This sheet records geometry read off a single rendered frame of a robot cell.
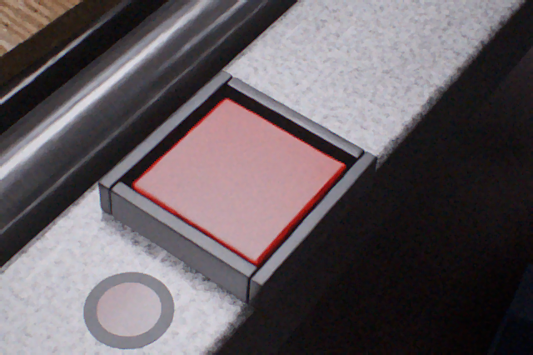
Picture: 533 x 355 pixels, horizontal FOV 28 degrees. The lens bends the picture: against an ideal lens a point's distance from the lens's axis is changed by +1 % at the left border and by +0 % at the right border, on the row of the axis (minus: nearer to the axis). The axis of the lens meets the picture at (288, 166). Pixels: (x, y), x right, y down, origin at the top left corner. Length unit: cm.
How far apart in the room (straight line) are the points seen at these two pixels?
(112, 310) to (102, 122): 9
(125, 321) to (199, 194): 5
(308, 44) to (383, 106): 5
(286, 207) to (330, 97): 8
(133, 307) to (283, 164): 8
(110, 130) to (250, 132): 6
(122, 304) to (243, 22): 16
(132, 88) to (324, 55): 9
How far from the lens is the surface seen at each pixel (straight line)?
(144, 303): 39
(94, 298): 39
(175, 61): 47
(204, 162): 41
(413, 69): 48
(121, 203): 40
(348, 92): 46
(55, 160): 43
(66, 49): 48
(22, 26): 46
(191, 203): 40
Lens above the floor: 124
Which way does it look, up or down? 50 degrees down
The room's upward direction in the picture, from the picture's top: 6 degrees clockwise
